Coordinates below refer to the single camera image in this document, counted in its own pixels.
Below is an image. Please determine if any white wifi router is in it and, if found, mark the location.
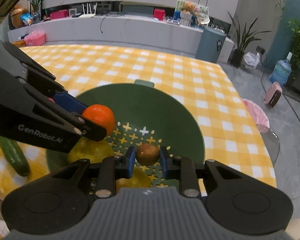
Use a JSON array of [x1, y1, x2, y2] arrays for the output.
[[79, 3, 96, 18]]

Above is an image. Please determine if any pink storage basket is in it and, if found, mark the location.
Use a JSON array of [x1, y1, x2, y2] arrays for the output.
[[24, 30, 46, 47]]

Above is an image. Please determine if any blue water jug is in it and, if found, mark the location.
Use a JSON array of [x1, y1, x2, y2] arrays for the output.
[[269, 52, 293, 87]]

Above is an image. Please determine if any grey-blue trash bin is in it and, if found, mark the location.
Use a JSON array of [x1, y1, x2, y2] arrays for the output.
[[195, 26, 226, 63]]

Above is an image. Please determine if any pink small heater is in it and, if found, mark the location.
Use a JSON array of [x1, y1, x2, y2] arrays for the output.
[[264, 81, 282, 108]]

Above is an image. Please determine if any small left potted plant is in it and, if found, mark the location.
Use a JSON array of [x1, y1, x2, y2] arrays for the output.
[[26, 0, 45, 24]]

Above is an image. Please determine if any green cucumber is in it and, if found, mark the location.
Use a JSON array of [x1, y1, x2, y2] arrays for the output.
[[0, 136, 30, 177]]

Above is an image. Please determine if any orange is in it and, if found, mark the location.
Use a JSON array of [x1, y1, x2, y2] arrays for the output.
[[82, 104, 115, 137]]

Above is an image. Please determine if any white tv console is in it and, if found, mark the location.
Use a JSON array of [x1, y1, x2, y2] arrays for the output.
[[7, 13, 235, 65]]

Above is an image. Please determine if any white plastic bag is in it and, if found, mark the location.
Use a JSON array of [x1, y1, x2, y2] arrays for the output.
[[243, 52, 260, 73]]

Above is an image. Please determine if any leafy plant on cabinet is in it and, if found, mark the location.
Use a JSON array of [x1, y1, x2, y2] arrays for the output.
[[288, 19, 300, 81]]

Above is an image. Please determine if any green colander bowl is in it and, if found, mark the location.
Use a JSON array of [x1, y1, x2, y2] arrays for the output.
[[47, 83, 204, 193]]

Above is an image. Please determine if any teddy bear toy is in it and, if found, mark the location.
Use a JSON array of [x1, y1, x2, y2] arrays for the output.
[[181, 2, 196, 14]]

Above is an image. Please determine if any yellow checkered tablecloth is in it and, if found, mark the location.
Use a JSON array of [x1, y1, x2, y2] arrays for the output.
[[0, 45, 276, 199]]

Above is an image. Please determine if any yellow pear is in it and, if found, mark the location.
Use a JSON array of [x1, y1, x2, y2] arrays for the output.
[[68, 137, 114, 164]]

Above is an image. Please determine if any red box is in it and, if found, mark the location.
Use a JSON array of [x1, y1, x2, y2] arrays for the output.
[[153, 8, 166, 21]]

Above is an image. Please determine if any tall potted plant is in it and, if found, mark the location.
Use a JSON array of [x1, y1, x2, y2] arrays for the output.
[[228, 13, 271, 68]]

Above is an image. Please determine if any longan fruit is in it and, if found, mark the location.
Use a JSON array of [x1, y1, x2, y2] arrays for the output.
[[136, 144, 159, 166]]

